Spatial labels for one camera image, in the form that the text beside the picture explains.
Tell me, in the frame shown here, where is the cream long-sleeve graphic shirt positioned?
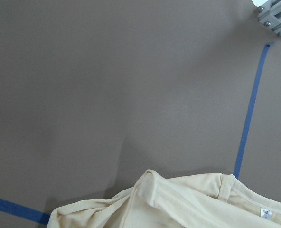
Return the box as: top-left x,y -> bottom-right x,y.
48,170 -> 281,228

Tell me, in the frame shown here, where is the aluminium frame post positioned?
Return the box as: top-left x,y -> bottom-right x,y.
251,0 -> 281,38

